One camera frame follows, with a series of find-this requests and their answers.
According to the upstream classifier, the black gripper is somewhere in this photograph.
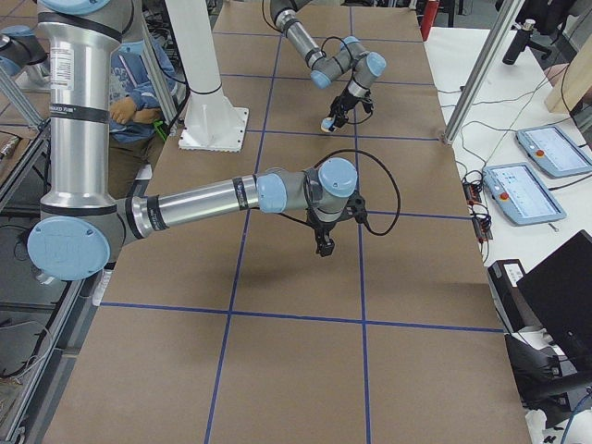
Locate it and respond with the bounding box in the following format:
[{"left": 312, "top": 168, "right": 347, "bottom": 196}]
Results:
[
  {"left": 306, "top": 193, "right": 367, "bottom": 257},
  {"left": 328, "top": 88, "right": 374, "bottom": 130}
]

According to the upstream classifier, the small white bell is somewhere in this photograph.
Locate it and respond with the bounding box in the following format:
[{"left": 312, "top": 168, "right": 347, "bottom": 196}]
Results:
[{"left": 320, "top": 117, "right": 335, "bottom": 133}]

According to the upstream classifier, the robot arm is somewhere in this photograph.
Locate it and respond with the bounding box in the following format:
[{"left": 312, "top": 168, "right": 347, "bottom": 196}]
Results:
[
  {"left": 27, "top": 1, "right": 362, "bottom": 280},
  {"left": 269, "top": 1, "right": 387, "bottom": 132}
]

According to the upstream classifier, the blue tape line lengthwise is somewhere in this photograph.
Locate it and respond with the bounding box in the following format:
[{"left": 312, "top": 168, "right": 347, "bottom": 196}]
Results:
[{"left": 347, "top": 6, "right": 374, "bottom": 444}]

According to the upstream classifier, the orange circuit board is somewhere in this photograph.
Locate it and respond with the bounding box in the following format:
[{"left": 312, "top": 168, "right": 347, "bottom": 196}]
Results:
[{"left": 462, "top": 180, "right": 483, "bottom": 205}]

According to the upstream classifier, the near teach pendant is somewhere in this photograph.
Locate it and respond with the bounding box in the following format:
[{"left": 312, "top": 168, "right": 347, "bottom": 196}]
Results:
[{"left": 483, "top": 163, "right": 567, "bottom": 226}]

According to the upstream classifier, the teach pendant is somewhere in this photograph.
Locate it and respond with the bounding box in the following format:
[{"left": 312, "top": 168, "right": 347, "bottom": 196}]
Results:
[
  {"left": 516, "top": 125, "right": 591, "bottom": 179},
  {"left": 483, "top": 163, "right": 567, "bottom": 226}
]

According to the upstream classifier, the person in blue jacket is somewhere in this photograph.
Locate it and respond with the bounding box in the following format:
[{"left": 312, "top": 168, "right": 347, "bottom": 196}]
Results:
[{"left": 108, "top": 50, "right": 165, "bottom": 199}]

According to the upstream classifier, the black box device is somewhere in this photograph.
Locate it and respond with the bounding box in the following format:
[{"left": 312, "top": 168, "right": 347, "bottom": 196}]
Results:
[{"left": 487, "top": 259, "right": 543, "bottom": 333}]

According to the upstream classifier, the blue tape line crosswise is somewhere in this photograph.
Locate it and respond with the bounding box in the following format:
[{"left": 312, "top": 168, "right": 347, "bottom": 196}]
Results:
[{"left": 100, "top": 302, "right": 503, "bottom": 334}]

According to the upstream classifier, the far teach pendant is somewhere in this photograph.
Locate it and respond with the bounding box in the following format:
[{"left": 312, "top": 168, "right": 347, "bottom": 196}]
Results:
[{"left": 516, "top": 125, "right": 591, "bottom": 179}]

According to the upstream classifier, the black office chair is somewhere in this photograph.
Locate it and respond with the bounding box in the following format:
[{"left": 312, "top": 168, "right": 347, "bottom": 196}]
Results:
[{"left": 502, "top": 0, "right": 576, "bottom": 65}]

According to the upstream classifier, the black laptop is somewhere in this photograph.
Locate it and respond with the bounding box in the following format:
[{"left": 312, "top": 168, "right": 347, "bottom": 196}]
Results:
[{"left": 517, "top": 229, "right": 591, "bottom": 371}]

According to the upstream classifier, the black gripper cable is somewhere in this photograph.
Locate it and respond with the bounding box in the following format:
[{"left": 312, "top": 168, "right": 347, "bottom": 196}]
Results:
[
  {"left": 319, "top": 36, "right": 376, "bottom": 126},
  {"left": 277, "top": 148, "right": 401, "bottom": 237}
]

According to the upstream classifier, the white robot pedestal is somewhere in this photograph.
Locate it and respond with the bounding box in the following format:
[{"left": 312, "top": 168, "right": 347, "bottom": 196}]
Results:
[{"left": 166, "top": 0, "right": 249, "bottom": 152}]

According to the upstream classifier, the aluminium frame post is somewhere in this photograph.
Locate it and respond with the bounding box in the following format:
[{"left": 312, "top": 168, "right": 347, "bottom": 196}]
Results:
[{"left": 442, "top": 0, "right": 524, "bottom": 145}]

